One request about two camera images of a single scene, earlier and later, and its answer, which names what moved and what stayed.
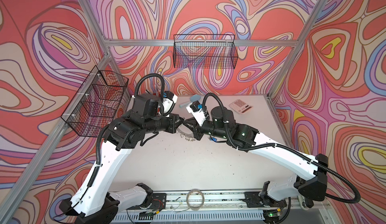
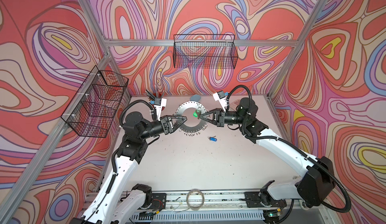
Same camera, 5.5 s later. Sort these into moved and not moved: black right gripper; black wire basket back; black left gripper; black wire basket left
Moved: black right gripper
Not moved: black wire basket back; black left gripper; black wire basket left
